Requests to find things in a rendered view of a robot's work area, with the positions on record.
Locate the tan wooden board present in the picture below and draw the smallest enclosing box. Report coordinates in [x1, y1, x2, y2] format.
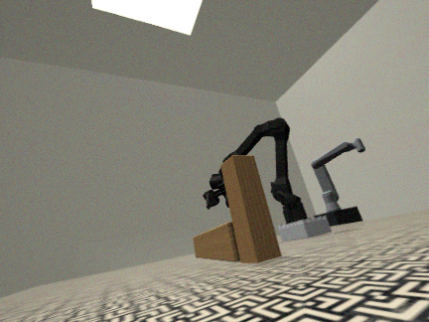
[193, 222, 240, 261]

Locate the brown wooden post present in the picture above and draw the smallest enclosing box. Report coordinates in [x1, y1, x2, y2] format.
[220, 155, 281, 263]

